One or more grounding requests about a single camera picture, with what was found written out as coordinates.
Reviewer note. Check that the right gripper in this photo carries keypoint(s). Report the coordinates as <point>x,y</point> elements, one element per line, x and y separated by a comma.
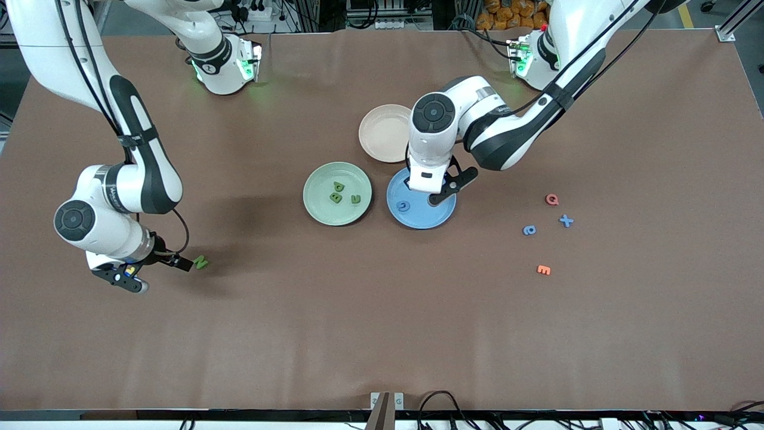
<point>162,253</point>

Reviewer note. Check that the pink foam letter Q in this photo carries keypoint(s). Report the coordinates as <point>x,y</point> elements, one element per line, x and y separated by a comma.
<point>547,199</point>

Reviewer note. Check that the green plate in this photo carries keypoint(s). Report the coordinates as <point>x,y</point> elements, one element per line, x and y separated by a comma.
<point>322,209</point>

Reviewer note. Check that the bag of orange fruits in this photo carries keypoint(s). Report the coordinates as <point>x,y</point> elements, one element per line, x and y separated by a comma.
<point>501,18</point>

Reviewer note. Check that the metal table edge bracket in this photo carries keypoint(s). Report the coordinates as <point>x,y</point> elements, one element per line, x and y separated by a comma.
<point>387,399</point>

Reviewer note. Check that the black table edge strip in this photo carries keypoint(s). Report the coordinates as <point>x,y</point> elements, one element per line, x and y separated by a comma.
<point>239,415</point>

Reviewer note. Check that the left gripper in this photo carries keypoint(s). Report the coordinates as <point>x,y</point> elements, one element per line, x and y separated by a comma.
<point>406,181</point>

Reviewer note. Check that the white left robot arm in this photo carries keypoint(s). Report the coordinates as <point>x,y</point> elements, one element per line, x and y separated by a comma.
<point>436,149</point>

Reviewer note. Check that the brown table cover mat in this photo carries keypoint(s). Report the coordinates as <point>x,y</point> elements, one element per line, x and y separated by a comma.
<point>382,328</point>

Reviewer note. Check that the blue plate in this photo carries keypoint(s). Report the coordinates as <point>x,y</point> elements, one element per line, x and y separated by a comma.
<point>421,218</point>

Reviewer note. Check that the aluminium frame profile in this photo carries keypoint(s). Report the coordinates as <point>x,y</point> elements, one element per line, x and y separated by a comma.
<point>739,19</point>

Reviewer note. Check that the blue foam letter a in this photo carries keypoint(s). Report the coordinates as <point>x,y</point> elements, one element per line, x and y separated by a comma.
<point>532,230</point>

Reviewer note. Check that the beige plate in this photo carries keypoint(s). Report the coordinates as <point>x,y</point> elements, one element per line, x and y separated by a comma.
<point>385,133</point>

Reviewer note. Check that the blue foam letter x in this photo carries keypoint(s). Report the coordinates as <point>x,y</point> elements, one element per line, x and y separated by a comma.
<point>566,221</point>

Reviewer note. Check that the white power strip with plugs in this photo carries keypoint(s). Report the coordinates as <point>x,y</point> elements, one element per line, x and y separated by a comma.
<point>258,11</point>

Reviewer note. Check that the green foam letter B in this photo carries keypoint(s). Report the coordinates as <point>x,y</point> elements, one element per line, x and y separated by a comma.
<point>336,197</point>

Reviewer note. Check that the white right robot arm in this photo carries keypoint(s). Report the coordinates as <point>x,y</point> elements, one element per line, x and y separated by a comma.
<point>101,236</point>

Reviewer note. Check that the orange foam letter E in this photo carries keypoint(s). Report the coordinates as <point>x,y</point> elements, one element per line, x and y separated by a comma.
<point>544,270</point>

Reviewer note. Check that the green foam letter N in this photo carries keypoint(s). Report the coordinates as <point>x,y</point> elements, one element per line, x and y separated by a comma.
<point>202,261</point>

